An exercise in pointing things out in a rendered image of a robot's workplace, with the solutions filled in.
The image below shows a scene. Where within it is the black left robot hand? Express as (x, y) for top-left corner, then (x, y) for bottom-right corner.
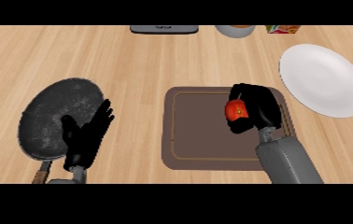
(59, 98), (115, 173)

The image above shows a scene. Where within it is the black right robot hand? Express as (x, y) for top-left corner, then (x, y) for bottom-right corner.
(223, 82), (282, 134)

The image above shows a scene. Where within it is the red tomato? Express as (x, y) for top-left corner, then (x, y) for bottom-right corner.
(223, 98), (251, 122)

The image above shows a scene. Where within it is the brown tray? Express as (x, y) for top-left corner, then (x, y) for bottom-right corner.
(161, 86), (298, 172)

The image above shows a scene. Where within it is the white plate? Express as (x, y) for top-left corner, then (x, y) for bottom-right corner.
(279, 43), (353, 119)

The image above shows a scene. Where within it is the dark grey frying pan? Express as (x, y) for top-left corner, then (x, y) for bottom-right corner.
(16, 77), (106, 185)

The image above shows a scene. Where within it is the grey round container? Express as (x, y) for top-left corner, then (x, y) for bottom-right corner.
(214, 24), (257, 39)

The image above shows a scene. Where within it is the colourful box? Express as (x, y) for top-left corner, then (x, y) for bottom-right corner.
(264, 24), (301, 35)

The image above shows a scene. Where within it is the dark grey appliance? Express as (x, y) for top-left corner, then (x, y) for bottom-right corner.
(128, 24), (199, 35)

